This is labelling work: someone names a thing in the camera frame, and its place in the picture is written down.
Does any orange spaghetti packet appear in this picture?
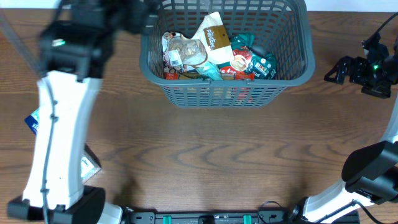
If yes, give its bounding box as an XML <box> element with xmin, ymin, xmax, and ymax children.
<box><xmin>164</xmin><ymin>72</ymin><xmax>254</xmax><ymax>80</ymax></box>

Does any beige mushroom snack pouch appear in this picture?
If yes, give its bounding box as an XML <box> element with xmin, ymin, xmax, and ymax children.
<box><xmin>162</xmin><ymin>12</ymin><xmax>234</xmax><ymax>73</ymax></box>

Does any mint toilet tissue wipes pack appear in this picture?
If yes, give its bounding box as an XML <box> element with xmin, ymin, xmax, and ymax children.
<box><xmin>196</xmin><ymin>62</ymin><xmax>223</xmax><ymax>80</ymax></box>

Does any green red coffee sachet bag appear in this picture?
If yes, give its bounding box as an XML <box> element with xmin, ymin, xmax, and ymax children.
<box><xmin>218</xmin><ymin>33</ymin><xmax>277</xmax><ymax>80</ymax></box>

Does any blue Kleenex tissue multipack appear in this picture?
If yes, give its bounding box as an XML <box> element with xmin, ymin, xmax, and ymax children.
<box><xmin>24</xmin><ymin>109</ymin><xmax>102</xmax><ymax>183</ymax></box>

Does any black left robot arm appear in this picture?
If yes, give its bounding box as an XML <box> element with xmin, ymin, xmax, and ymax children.
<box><xmin>1</xmin><ymin>0</ymin><xmax>159</xmax><ymax>223</ymax></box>

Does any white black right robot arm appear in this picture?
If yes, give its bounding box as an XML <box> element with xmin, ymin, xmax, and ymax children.
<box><xmin>290</xmin><ymin>32</ymin><xmax>397</xmax><ymax>223</ymax></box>

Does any grey plastic slotted basket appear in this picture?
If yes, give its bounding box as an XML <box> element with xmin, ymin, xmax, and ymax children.
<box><xmin>139</xmin><ymin>0</ymin><xmax>315</xmax><ymax>108</ymax></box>

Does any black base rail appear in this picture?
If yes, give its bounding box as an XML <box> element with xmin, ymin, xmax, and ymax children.
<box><xmin>123</xmin><ymin>210</ymin><xmax>288</xmax><ymax>224</ymax></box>

